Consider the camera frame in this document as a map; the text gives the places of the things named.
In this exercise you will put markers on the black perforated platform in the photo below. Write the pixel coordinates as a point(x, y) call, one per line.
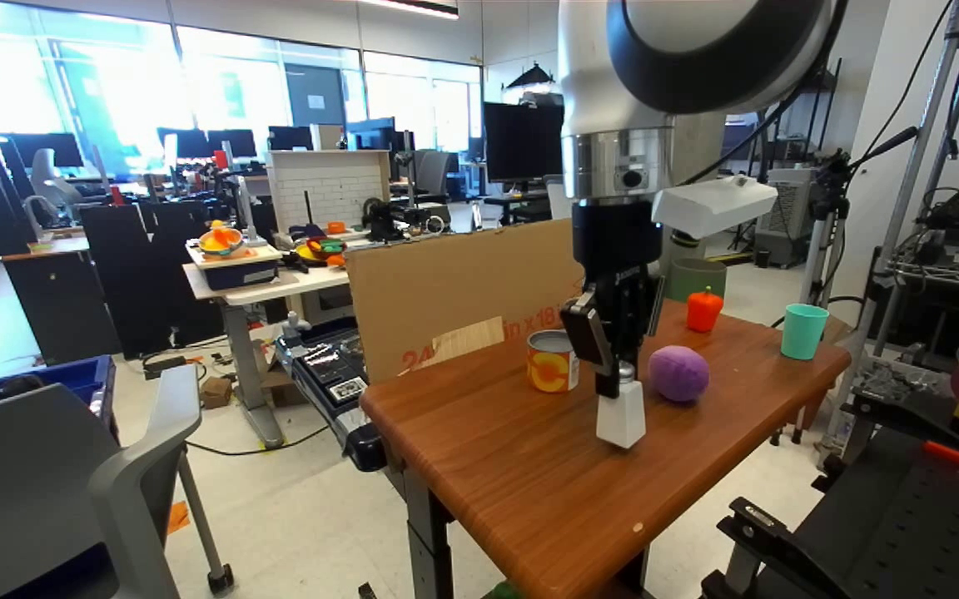
point(901, 534)

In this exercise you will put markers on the brown cardboard panel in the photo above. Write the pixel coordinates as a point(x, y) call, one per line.
point(448, 288)

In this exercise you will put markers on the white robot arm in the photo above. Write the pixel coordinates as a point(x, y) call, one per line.
point(615, 79)

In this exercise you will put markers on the orange cup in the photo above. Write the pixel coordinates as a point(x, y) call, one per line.
point(705, 309)

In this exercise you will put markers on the whiteboard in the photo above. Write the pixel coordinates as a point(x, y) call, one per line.
point(328, 186)

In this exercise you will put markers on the tin can orange label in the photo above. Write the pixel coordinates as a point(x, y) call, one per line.
point(548, 368)

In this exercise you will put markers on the metal equipment rack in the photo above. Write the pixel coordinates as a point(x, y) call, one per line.
point(947, 262)

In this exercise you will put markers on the orange yellow toy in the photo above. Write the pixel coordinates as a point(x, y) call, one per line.
point(218, 236)

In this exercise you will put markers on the teal cup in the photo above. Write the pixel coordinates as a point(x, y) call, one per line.
point(803, 329)

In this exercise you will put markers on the black table leg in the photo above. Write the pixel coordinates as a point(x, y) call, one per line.
point(432, 545)

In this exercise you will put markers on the white tray box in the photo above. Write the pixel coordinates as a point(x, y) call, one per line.
point(237, 266)

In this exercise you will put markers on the purple ball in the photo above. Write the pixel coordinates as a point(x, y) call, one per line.
point(676, 373)

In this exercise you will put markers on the black monitor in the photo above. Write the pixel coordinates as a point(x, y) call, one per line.
point(520, 140)

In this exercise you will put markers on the black shelf with funnel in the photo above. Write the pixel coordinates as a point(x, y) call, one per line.
point(798, 145)

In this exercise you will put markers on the grey office chair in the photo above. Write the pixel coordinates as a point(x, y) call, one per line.
point(25, 478)

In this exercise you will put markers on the dark desk with wood top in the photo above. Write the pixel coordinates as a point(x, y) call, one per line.
point(56, 303)

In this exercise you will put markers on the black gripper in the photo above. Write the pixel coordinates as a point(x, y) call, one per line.
point(615, 236)

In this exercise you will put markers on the green box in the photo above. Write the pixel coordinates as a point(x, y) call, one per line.
point(701, 282)

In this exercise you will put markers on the white desk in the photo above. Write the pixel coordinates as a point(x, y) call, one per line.
point(243, 333)

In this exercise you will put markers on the black cabinet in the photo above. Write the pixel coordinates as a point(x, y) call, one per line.
point(148, 276)

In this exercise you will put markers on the black camera on tripod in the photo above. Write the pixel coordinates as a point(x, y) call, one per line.
point(829, 186)

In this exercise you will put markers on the black equipment case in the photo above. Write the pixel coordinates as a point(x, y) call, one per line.
point(332, 370)

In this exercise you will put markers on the blue bin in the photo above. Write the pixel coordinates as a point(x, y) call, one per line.
point(75, 383)

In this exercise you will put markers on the white salt cellar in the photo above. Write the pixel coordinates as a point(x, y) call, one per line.
point(619, 418)

